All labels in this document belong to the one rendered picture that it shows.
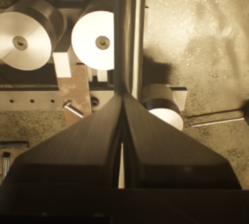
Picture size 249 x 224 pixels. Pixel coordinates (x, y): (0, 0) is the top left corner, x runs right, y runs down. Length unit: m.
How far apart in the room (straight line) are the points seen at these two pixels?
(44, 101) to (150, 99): 0.13
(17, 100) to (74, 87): 0.09
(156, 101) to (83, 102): 0.08
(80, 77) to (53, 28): 0.05
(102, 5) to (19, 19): 0.07
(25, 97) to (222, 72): 0.25
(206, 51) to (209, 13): 0.05
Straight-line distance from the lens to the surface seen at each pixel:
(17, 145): 0.42
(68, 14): 0.24
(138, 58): 0.20
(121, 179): 0.17
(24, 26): 0.20
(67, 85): 0.23
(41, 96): 0.29
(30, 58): 0.21
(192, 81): 0.33
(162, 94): 0.25
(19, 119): 0.39
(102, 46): 0.19
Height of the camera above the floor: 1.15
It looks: 54 degrees down
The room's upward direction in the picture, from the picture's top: 180 degrees counter-clockwise
